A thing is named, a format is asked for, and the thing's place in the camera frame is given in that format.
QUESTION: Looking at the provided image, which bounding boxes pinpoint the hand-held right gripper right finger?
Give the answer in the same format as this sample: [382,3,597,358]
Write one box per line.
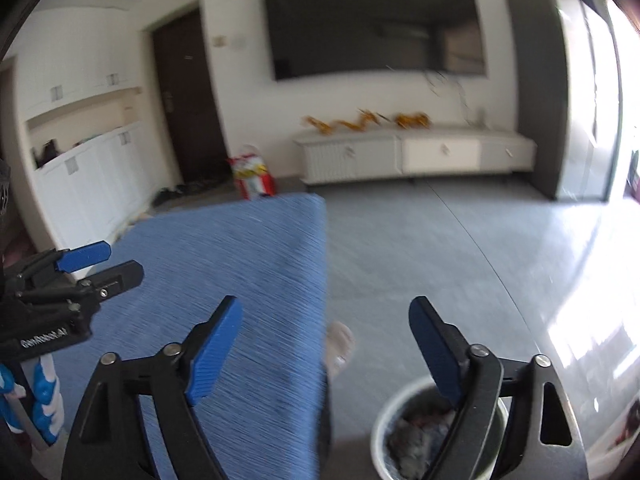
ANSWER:
[408,296,588,480]

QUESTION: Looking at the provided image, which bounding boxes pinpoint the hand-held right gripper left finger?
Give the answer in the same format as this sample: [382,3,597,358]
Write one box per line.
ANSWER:
[62,296,244,480]

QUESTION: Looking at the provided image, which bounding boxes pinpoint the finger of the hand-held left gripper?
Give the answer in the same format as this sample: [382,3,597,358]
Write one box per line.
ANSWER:
[65,260,145,307]
[7,240,112,287]

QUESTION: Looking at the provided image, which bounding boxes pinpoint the white trash bin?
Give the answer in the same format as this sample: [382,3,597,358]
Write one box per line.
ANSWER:
[371,377,509,480]

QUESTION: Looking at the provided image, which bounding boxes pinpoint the person's left hand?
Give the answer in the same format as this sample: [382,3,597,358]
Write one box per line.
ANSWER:
[0,352,67,448]

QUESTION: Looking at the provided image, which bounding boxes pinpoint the beige slipper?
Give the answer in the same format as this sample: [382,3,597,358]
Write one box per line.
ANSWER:
[322,321,357,379]

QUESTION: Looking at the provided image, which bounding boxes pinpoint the dark shoes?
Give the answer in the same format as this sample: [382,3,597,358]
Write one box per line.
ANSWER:
[151,182,201,207]

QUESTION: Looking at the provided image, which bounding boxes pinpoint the blue fuzzy blanket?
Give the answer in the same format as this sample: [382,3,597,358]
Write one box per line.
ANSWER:
[60,194,334,480]

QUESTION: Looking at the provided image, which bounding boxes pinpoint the dark item on cabinet shelf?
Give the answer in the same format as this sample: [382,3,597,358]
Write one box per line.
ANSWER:
[32,140,61,169]

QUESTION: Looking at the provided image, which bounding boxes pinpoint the red and yellow shopping bag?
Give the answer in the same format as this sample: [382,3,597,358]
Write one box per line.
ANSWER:
[228,144,278,201]

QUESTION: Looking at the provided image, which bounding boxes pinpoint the dark brown door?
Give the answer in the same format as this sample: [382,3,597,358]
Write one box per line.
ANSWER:
[151,10,231,187]

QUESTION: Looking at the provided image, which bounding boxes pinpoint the white television cabinet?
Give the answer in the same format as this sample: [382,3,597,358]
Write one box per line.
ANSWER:
[292,124,539,186]

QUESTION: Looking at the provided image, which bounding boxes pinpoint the golden tiger figurine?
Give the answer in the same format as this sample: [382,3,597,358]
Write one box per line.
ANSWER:
[394,112,432,129]

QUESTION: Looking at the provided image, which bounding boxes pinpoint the golden dragon figurine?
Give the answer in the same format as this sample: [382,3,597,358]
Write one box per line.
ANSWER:
[304,108,391,135]

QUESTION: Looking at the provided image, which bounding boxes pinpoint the grey refrigerator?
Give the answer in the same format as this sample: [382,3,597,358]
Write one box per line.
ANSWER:
[505,0,619,204]

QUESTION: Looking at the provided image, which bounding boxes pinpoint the white wall cabinet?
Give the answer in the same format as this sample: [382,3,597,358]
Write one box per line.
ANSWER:
[0,0,166,247]

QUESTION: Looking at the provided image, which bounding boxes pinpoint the hanging television cables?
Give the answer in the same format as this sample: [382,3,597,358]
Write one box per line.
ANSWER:
[424,69,474,126]

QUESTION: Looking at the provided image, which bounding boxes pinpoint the black wall television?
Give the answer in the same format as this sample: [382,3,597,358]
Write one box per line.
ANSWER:
[261,0,489,82]

